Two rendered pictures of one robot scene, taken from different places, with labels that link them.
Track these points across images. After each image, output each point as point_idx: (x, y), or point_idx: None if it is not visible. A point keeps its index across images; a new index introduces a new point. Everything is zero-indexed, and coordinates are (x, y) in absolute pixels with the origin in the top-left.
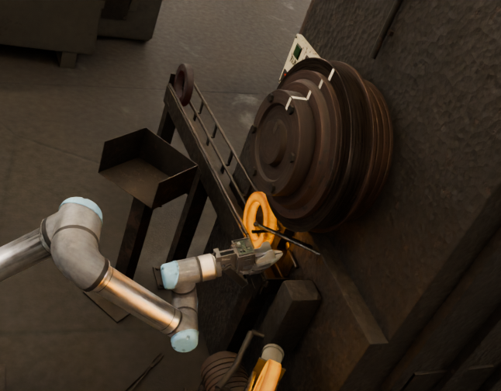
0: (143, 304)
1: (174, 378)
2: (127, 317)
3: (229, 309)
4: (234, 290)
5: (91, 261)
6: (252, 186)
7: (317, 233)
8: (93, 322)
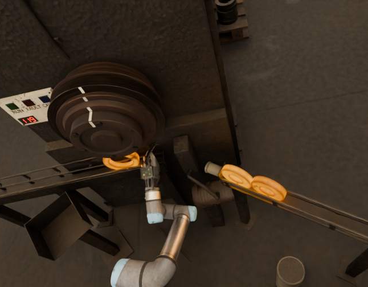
0: (180, 235)
1: (171, 220)
2: (130, 245)
3: (145, 185)
4: (138, 181)
5: (164, 266)
6: (89, 159)
7: None
8: None
